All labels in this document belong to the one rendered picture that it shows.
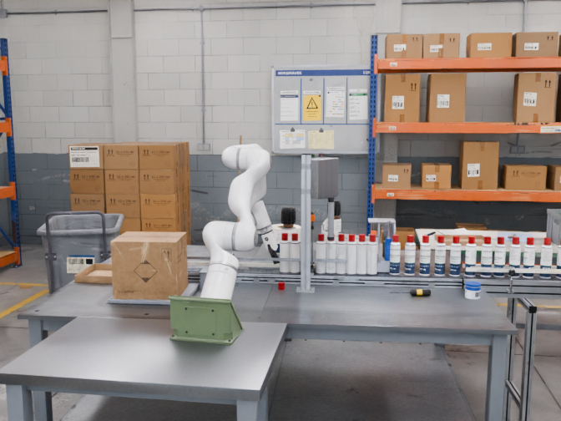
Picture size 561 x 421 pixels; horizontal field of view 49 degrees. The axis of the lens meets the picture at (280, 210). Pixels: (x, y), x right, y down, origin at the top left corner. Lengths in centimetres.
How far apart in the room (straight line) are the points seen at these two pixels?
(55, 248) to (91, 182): 158
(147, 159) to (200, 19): 214
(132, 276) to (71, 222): 300
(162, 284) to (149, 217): 361
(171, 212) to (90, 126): 227
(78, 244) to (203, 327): 284
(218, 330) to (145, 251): 65
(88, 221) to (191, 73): 272
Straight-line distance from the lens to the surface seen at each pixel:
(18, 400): 236
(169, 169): 635
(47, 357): 240
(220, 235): 258
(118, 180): 649
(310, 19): 757
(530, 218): 776
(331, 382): 357
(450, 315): 279
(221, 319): 235
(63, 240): 512
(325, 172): 297
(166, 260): 284
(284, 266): 317
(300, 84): 738
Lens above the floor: 168
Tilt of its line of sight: 9 degrees down
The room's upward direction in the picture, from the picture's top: straight up
